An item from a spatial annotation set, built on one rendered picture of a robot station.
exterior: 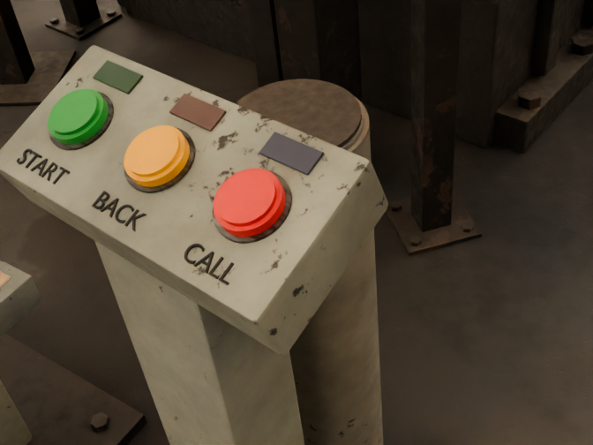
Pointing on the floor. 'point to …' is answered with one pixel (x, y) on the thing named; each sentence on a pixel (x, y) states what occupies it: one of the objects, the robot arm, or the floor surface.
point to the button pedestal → (201, 249)
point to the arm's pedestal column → (56, 403)
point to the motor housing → (320, 41)
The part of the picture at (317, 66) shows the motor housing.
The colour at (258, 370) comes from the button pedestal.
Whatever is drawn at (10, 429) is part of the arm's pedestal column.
